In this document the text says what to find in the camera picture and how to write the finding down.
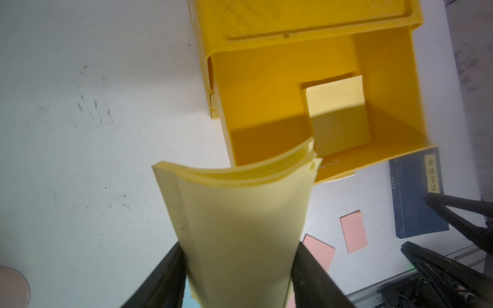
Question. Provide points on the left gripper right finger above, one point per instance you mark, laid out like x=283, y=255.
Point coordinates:
x=312, y=286

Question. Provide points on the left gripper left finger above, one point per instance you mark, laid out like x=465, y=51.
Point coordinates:
x=165, y=286

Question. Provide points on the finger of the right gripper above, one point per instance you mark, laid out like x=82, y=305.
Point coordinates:
x=480, y=236
x=452, y=282

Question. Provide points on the blue sticky pad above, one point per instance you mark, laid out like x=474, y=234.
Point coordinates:
x=189, y=301

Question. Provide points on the yellow sticky pad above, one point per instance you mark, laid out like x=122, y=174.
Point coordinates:
x=337, y=115
x=240, y=227

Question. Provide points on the yellow plastic drawer cabinet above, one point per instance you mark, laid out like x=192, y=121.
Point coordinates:
x=256, y=58

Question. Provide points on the pink sticky pad large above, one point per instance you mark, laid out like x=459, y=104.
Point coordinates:
x=291, y=302

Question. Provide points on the pink sticky pad middle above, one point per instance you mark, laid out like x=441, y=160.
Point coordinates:
x=322, y=252

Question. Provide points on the pink sticky pad right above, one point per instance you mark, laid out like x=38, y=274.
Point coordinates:
x=354, y=231

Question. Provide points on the dark blue book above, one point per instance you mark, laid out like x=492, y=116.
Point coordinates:
x=412, y=177

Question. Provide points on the pink pen holder cup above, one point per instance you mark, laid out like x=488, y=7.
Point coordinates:
x=15, y=289

